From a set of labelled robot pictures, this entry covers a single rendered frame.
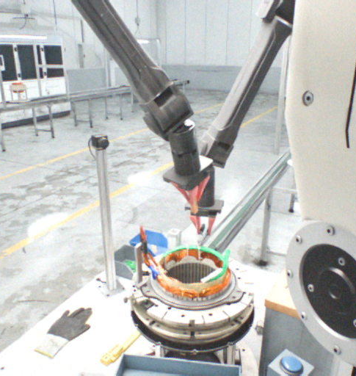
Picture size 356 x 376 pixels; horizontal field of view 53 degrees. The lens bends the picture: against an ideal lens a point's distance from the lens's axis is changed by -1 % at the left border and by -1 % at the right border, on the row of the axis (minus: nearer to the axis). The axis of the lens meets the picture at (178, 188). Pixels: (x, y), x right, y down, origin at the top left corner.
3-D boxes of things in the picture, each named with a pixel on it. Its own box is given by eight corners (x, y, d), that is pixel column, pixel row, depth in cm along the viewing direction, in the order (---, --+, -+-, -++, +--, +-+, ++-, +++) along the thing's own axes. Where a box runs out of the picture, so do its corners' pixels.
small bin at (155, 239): (173, 250, 171) (173, 235, 169) (159, 264, 160) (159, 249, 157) (144, 242, 178) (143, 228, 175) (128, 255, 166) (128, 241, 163)
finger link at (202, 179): (172, 206, 85) (164, 175, 79) (191, 190, 88) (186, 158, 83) (194, 217, 81) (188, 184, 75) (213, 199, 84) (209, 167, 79)
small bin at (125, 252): (155, 266, 157) (155, 252, 155) (138, 284, 146) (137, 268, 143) (125, 258, 164) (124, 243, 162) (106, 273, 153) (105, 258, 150)
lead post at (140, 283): (134, 287, 92) (132, 247, 88) (142, 283, 94) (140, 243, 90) (139, 290, 91) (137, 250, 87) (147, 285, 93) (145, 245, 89)
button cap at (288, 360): (277, 365, 76) (278, 361, 76) (288, 355, 79) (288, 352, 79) (294, 377, 74) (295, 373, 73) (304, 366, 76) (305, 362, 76)
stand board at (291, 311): (286, 269, 109) (287, 262, 108) (354, 290, 100) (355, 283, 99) (263, 306, 93) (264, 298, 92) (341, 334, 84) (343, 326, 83)
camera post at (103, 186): (117, 289, 142) (106, 147, 122) (110, 291, 141) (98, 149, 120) (113, 286, 145) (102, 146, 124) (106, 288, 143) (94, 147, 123)
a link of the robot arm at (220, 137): (282, -13, 77) (315, 9, 82) (267, -16, 81) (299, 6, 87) (197, 159, 92) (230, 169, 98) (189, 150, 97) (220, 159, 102)
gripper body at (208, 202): (189, 203, 106) (189, 179, 103) (224, 205, 103) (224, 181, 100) (183, 212, 100) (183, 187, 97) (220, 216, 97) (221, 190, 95)
